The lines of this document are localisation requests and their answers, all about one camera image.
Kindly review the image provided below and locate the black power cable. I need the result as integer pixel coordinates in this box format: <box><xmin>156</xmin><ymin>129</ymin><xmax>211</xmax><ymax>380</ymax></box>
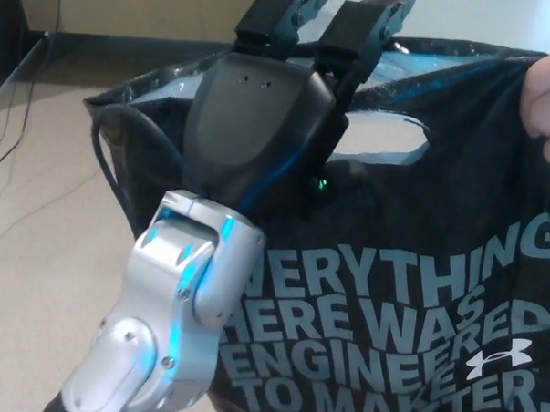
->
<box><xmin>0</xmin><ymin>0</ymin><xmax>68</xmax><ymax>183</ymax></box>

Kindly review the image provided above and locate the thin grey floor cable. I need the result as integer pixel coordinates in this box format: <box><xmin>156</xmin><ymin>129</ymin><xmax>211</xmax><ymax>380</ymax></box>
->
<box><xmin>0</xmin><ymin>164</ymin><xmax>102</xmax><ymax>264</ymax></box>

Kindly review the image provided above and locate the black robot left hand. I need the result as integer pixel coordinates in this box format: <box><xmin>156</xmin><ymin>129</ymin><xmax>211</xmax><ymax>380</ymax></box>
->
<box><xmin>178</xmin><ymin>0</ymin><xmax>420</xmax><ymax>232</ymax></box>

